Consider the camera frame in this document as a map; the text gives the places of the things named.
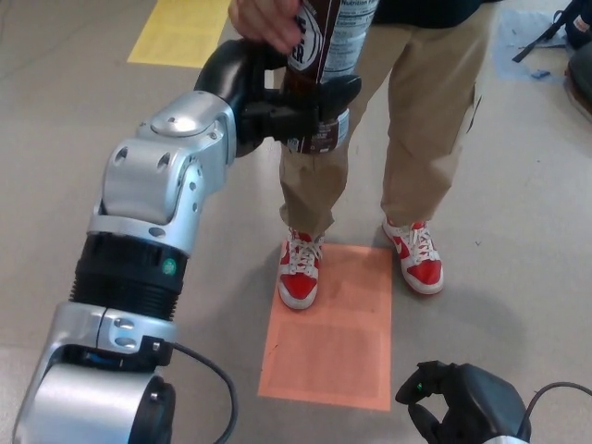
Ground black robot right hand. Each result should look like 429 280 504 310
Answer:
394 360 533 444

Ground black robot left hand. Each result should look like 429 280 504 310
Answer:
192 39 364 159

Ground person's bare hand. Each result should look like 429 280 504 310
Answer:
229 0 309 53

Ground brown protein shake bottle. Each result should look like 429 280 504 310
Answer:
282 0 380 155

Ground red white person's left sneaker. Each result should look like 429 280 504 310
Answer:
381 217 445 296

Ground red white person's sneaker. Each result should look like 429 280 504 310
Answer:
277 227 324 311
381 217 445 296

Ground red white person's right sneaker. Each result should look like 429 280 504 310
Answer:
277 227 324 311

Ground yellow paper sheet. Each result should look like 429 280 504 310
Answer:
126 0 231 69

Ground orange paper sheet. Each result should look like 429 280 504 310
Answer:
256 244 393 412

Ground dark shirt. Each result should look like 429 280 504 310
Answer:
372 0 503 27

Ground khaki cargo trousers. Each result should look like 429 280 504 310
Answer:
278 13 491 237

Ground blue paper sheet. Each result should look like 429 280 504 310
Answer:
492 8 568 83

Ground dark grey round object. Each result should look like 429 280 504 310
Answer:
563 50 592 124

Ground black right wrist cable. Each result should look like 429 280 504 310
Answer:
517 380 592 440

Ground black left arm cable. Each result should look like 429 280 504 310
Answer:
170 340 240 444

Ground black backpack with strap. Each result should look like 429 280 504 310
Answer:
512 0 592 64

